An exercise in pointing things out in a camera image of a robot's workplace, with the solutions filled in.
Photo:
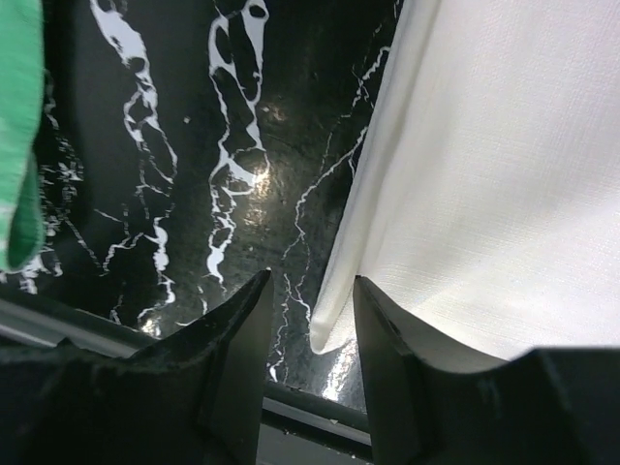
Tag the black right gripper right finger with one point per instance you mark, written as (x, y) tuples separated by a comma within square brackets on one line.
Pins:
[(422, 403)]

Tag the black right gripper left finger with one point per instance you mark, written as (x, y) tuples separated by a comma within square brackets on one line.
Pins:
[(209, 377)]

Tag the white cloth napkin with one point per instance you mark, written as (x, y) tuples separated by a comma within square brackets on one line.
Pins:
[(486, 196)]

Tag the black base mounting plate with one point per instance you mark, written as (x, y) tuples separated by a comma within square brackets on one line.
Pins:
[(297, 427)]

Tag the black marble pattern mat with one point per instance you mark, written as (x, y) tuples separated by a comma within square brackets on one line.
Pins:
[(186, 145)]

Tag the green white patterned cloth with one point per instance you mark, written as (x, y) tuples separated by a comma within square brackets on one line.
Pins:
[(22, 93)]

